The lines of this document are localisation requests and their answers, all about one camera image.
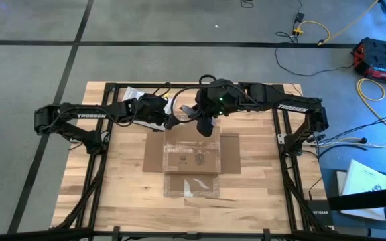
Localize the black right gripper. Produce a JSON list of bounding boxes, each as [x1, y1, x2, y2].
[[195, 78, 243, 138]]

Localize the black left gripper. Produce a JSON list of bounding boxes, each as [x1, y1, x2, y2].
[[138, 93, 182, 131]]

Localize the brown taped cardboard box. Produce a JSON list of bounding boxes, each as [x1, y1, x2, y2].
[[141, 120, 242, 199]]

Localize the clear plastic zip pouch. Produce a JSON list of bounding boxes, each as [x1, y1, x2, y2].
[[121, 86, 178, 132]]

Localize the dark blue side table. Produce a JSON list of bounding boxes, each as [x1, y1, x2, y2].
[[316, 147, 386, 241]]

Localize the black Netgear box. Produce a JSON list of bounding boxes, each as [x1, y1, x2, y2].
[[306, 199, 334, 226]]

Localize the white book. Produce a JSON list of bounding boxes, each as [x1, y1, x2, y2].
[[336, 159, 386, 222]]

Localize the red and black tool case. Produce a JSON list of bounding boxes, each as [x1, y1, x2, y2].
[[352, 37, 386, 85]]

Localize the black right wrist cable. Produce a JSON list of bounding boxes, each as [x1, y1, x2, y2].
[[170, 74, 218, 123]]

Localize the black floor cable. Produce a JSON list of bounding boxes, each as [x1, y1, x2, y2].
[[275, 31, 355, 77]]

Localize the yellow floor cable with plug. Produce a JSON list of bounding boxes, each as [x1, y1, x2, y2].
[[292, 0, 380, 47]]

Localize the coiled yellow floor cable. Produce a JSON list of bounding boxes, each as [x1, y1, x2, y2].
[[356, 78, 386, 149]]

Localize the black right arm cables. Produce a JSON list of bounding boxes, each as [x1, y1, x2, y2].
[[306, 112, 386, 158]]

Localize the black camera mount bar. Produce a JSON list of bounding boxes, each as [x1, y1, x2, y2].
[[326, 185, 386, 212]]

